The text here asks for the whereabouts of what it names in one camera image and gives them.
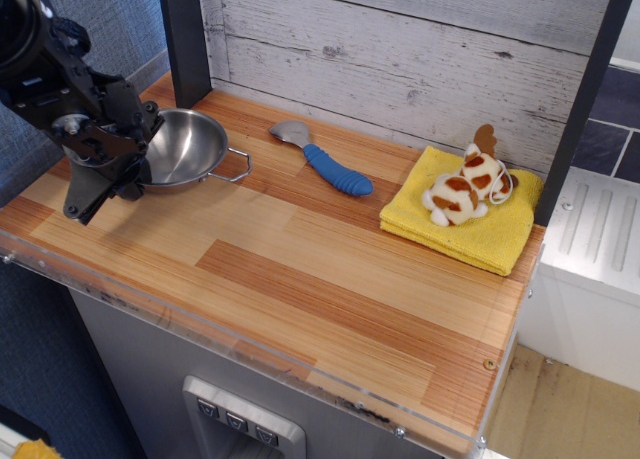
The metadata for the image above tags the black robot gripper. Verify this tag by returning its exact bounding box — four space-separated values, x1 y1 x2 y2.
52 73 162 225

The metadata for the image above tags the metal bowl with handles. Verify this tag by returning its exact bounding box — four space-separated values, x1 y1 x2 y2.
141 108 253 194

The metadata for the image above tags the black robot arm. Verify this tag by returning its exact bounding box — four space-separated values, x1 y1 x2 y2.
1 0 164 224

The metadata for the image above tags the clear acrylic table guard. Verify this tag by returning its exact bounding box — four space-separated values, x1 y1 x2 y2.
1 219 542 458

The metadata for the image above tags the grey toy fridge cabinet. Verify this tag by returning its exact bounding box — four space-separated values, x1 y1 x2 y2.
71 291 435 458

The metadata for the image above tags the silver dispenser button panel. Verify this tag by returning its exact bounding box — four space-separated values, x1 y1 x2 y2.
182 375 307 458

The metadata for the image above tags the yellow object bottom left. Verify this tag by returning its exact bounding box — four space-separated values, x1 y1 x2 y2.
11 440 62 459

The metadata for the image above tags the brown white plush toy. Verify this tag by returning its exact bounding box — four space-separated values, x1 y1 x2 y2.
422 124 519 227

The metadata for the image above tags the yellow folded cloth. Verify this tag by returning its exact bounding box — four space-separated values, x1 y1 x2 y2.
380 147 543 276

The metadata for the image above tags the white cabinet at right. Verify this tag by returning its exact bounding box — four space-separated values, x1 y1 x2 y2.
518 168 639 390

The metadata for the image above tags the blue handled metal scoop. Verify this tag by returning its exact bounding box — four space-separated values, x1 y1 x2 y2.
269 120 374 197

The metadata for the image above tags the dark grey right post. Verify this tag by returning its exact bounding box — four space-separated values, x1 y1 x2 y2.
534 0 633 227

